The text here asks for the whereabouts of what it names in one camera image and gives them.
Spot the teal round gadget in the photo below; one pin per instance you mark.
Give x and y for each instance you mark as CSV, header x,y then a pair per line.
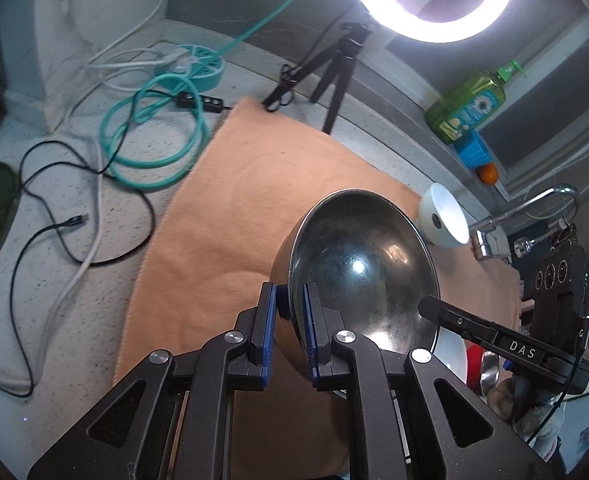
x,y
194,62

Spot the green dish soap bottle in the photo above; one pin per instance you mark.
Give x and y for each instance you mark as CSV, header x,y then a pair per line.
x,y
464,105

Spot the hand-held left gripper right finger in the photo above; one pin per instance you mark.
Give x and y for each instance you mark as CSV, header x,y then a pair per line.
x,y
310,335

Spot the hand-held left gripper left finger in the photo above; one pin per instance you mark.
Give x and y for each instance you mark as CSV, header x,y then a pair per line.
x,y
270,330

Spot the chrome faucet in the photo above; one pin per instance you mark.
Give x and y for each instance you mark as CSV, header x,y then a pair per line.
x,y
539,200

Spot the large floral plate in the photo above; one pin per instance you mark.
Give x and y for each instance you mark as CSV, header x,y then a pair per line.
x,y
449,356

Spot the person's right hand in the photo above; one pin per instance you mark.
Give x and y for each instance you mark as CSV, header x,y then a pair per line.
x,y
534,416

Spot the red object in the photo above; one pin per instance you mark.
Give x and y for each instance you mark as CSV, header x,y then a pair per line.
x,y
474,366

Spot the orange fruit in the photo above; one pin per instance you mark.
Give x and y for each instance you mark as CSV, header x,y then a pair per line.
x,y
488,174

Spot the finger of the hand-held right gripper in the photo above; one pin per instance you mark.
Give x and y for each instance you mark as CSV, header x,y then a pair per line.
x,y
474,332

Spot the black tripod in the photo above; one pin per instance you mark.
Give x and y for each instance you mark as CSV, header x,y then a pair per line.
x,y
342,60

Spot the large steel bowl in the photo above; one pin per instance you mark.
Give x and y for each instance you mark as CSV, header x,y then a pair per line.
x,y
364,265

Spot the small steel bowl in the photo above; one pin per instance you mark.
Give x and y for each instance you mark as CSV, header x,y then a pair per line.
x,y
491,373

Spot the plain white bowl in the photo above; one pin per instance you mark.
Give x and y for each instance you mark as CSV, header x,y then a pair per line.
x,y
447,215

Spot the orange cloth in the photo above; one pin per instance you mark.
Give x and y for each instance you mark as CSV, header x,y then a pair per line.
x,y
254,185

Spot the blue ribbed cup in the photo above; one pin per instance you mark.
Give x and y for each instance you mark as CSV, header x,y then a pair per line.
x,y
474,152

